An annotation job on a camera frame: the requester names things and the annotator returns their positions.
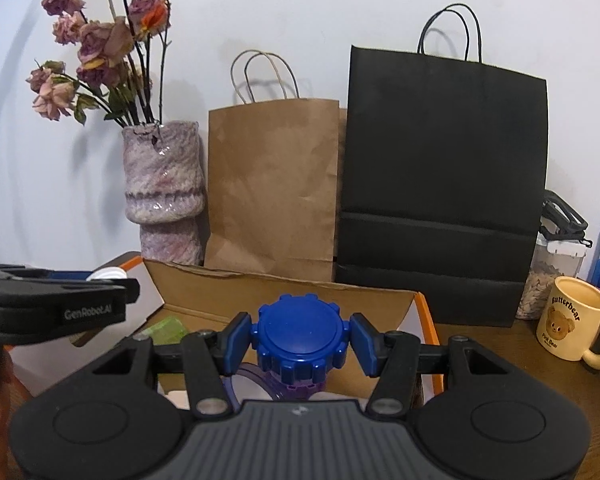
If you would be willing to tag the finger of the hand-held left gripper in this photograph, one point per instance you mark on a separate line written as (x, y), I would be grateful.
(95, 286)
(65, 275)

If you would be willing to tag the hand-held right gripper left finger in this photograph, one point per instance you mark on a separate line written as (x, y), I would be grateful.
(240, 345)

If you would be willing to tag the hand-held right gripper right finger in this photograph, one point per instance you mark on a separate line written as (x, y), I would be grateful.
(365, 345)

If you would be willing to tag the white tape roll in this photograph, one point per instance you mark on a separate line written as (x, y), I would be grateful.
(109, 273)

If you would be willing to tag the large round blue lid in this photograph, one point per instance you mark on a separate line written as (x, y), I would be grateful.
(245, 382)

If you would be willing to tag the small notched blue lid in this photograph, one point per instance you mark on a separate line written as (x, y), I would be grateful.
(300, 335)

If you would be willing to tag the red cardboard box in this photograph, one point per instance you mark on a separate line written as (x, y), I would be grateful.
(205, 295)

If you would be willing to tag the green plastic bottle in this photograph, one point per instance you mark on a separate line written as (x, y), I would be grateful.
(166, 331)

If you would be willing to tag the purple notched lid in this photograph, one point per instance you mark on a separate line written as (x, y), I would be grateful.
(300, 391)

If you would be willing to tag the mottled pink vase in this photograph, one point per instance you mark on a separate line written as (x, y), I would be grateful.
(162, 185)

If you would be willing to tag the brown paper bag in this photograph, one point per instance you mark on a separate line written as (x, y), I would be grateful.
(272, 185)

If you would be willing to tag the black paper bag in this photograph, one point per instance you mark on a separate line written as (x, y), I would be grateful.
(440, 175)

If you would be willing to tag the clear container with black lid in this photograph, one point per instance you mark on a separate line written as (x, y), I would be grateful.
(545, 280)

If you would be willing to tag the yellow bear mug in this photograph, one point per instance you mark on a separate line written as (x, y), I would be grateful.
(572, 325)

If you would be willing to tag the dried pink roses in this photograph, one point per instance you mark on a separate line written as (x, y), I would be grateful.
(100, 45)

